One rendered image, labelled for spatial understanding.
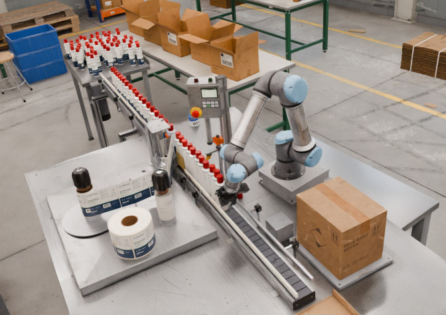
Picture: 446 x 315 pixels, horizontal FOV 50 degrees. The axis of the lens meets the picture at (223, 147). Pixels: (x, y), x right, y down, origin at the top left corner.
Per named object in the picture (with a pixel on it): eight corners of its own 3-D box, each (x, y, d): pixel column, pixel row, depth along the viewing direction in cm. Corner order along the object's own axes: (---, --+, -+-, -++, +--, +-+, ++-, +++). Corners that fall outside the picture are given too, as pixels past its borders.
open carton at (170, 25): (152, 52, 482) (147, 15, 462) (189, 40, 504) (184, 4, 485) (174, 61, 455) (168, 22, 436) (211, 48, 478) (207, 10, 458)
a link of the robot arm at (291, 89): (304, 149, 253) (282, 65, 218) (326, 159, 243) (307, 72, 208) (289, 164, 248) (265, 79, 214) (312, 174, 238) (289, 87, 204)
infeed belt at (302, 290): (150, 138, 318) (149, 134, 316) (162, 135, 321) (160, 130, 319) (296, 307, 191) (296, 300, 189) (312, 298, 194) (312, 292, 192)
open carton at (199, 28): (177, 61, 454) (172, 23, 434) (222, 46, 479) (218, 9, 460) (204, 73, 422) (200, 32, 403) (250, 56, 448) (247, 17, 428)
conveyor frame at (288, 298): (148, 140, 318) (147, 134, 316) (164, 136, 322) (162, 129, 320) (293, 310, 191) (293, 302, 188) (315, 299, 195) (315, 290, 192)
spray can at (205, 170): (202, 193, 255) (198, 162, 244) (210, 189, 257) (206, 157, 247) (209, 197, 251) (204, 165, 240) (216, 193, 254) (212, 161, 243)
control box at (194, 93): (193, 110, 250) (188, 76, 240) (225, 109, 247) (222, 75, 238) (190, 119, 241) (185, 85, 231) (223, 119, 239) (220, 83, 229)
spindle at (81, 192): (81, 213, 247) (67, 168, 232) (98, 207, 250) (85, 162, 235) (85, 223, 240) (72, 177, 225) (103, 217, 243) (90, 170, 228)
